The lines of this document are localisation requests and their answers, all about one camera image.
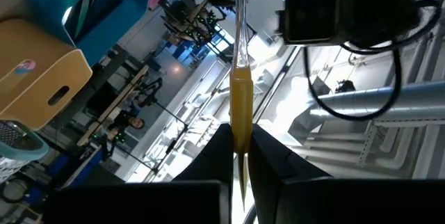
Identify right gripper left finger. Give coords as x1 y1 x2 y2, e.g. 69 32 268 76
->
172 122 234 185

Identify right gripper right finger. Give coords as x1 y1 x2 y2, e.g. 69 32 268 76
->
248 122 332 187

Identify yellow mini spatula clear handle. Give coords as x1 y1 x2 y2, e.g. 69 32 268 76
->
228 0 255 213

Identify person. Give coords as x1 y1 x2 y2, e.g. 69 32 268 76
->
107 111 147 141

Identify wooden background table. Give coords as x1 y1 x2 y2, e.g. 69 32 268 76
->
75 64 151 147

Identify teal plastic bin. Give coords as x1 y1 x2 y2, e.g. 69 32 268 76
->
10 0 156 67

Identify orange plastic bin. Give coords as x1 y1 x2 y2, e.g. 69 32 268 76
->
0 17 94 131

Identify steel box grater teal trim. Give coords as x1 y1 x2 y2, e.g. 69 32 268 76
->
0 119 50 183

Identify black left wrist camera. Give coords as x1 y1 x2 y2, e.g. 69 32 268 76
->
277 0 342 47

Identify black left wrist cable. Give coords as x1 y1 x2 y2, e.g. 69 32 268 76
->
303 0 445 122

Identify wide silver ceiling duct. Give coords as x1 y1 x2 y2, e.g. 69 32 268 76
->
307 80 445 125

